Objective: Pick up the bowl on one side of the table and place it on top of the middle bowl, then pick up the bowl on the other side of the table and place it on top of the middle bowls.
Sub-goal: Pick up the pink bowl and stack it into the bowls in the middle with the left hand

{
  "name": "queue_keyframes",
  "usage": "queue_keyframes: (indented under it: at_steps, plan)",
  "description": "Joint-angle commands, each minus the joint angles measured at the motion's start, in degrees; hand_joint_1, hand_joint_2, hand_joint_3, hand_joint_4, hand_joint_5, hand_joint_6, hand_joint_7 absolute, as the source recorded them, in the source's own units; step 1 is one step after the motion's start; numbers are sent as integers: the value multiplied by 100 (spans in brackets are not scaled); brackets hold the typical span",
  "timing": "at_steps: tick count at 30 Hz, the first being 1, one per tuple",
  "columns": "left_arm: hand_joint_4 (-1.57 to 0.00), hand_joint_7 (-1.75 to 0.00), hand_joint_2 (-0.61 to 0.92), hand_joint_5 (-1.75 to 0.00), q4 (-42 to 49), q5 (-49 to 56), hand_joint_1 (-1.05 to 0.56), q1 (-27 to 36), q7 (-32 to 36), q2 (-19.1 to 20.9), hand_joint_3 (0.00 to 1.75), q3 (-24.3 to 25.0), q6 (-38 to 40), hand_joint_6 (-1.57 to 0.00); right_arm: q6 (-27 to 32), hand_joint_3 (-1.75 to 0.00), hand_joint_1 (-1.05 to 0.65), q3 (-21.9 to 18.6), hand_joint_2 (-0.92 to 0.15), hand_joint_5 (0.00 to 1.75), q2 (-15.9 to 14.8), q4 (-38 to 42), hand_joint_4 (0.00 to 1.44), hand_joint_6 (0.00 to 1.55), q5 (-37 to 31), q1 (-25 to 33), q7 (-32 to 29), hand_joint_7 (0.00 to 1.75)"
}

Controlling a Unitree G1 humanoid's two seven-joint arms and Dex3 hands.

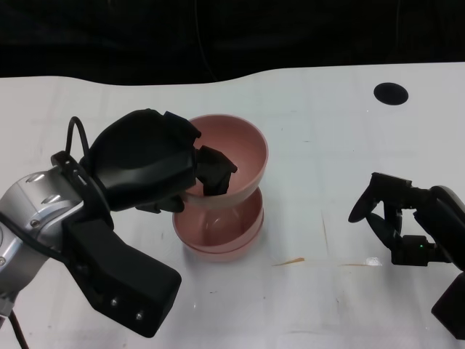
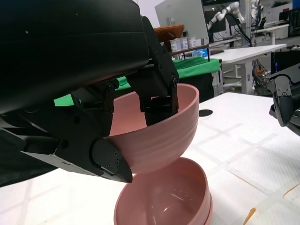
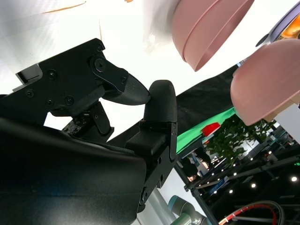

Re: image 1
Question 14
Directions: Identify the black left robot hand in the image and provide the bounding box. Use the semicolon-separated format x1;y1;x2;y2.
85;108;239;214

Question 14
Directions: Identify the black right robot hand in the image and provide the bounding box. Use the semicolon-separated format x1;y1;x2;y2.
347;172;465;272

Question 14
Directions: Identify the pink plastic bowl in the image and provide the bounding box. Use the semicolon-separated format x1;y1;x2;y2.
183;217;265;263
172;188;265;249
181;114;270;211

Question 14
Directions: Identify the black backdrop cloth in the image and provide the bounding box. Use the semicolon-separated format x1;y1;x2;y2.
0;0;465;87

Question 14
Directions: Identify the black round table grommet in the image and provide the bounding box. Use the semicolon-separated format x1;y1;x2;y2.
373;82;409;106

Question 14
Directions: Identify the orange tape scrap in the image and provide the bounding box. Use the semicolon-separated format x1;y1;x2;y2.
271;257;304;267

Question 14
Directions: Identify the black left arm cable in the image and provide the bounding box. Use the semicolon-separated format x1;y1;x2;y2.
0;116;92;349

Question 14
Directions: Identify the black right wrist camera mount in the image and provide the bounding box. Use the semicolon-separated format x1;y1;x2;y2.
431;270;465;341

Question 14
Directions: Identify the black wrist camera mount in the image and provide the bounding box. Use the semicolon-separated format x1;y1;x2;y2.
50;151;182;339
431;270;465;341

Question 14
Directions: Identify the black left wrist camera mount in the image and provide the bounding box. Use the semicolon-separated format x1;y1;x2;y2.
50;151;182;339

